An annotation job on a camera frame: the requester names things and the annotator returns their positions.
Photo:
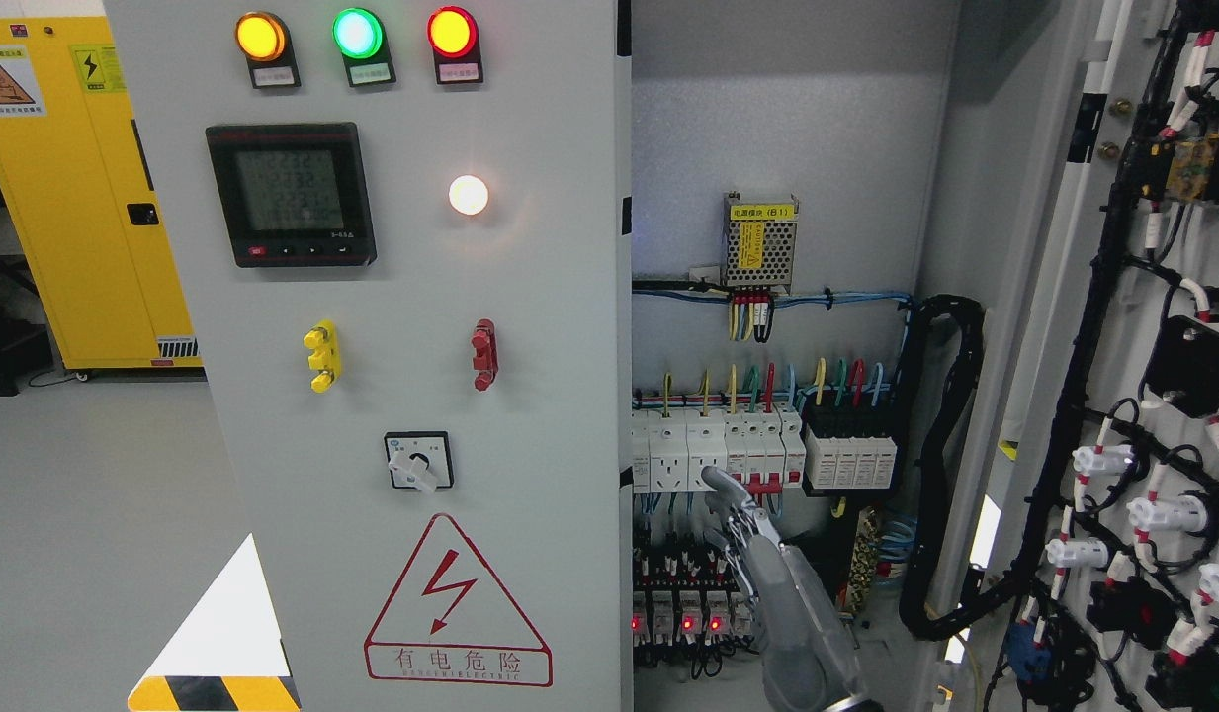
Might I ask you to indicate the perforated metal power supply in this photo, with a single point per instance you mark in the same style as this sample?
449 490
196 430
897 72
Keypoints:
759 242

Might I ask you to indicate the red electric hazard sticker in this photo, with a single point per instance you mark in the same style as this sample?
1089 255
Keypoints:
449 619

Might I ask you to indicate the yellow indicator lamp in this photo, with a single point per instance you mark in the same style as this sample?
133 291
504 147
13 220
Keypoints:
264 40

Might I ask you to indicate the red indicator lamp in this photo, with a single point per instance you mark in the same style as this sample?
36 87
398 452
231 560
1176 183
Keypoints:
453 34

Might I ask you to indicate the yellow safety storage cabinet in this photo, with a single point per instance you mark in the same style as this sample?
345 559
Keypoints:
81 199

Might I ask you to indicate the yellow door terminal block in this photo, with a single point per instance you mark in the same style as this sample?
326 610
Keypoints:
325 355

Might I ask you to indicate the white indicator lamp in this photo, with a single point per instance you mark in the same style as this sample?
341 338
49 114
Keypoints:
468 195

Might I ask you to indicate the green indicator lamp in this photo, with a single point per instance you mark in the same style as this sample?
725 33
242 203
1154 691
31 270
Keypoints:
360 38

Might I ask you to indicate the upper row circuit breakers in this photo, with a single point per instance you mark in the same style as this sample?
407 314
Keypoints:
761 449

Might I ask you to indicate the white rotary selector switch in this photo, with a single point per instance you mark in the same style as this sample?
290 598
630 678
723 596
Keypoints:
419 460

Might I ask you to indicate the red door terminal block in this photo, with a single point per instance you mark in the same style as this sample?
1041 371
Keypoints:
485 359

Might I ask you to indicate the black digital power meter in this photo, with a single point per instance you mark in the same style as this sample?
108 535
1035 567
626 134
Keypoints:
293 195

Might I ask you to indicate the lower row relays and breakers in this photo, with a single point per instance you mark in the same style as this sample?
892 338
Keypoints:
686 607

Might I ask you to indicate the grey cabinet door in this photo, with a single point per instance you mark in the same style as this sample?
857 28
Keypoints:
1043 96
538 456

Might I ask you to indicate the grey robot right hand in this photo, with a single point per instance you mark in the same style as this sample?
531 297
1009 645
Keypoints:
809 660

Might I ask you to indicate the black surge protector block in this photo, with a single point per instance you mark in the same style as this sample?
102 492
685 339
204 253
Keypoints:
851 451

